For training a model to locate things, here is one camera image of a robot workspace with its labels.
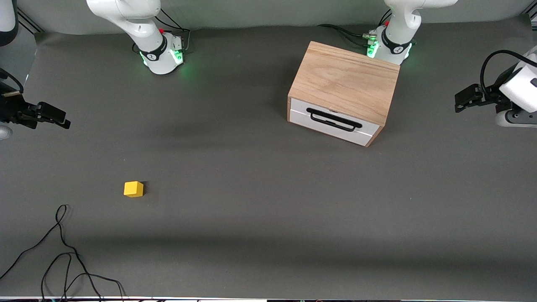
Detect yellow cube block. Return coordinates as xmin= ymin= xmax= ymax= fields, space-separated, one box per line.
xmin=123 ymin=181 xmax=144 ymax=198

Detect white-front drawer with black handle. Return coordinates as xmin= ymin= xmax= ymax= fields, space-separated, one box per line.
xmin=289 ymin=98 xmax=381 ymax=147

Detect wooden drawer cabinet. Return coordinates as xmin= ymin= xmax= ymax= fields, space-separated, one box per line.
xmin=287 ymin=41 xmax=400 ymax=147

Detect dark grey table mat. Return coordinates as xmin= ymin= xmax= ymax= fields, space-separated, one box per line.
xmin=0 ymin=17 xmax=537 ymax=300

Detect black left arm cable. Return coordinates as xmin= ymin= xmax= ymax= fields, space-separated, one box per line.
xmin=480 ymin=49 xmax=537 ymax=103

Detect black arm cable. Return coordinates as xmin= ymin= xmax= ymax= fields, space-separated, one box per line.
xmin=480 ymin=49 xmax=537 ymax=103
xmin=0 ymin=68 xmax=24 ymax=95

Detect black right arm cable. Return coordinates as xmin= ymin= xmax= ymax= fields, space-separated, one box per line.
xmin=0 ymin=68 xmax=24 ymax=95

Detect black frame rail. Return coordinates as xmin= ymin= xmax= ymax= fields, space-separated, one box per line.
xmin=16 ymin=8 xmax=43 ymax=34

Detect thin black loose cable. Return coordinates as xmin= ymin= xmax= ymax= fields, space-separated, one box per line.
xmin=0 ymin=204 xmax=126 ymax=302

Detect black left base cables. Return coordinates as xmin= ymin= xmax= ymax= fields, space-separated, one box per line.
xmin=318 ymin=9 xmax=393 ymax=47

